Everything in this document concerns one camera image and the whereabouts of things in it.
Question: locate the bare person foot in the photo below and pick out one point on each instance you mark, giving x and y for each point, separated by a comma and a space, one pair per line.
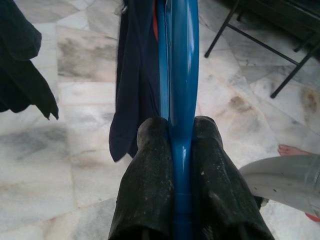
290, 150

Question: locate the blue plastic hanger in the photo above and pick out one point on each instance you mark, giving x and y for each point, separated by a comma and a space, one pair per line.
183, 75

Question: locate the navy red striped garment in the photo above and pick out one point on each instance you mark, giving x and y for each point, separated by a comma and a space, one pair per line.
135, 75

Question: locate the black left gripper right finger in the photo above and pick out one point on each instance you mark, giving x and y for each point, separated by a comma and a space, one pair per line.
220, 200

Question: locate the black folding chair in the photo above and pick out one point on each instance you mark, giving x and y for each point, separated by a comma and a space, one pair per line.
287, 15

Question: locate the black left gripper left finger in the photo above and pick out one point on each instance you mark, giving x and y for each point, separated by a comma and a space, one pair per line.
147, 187

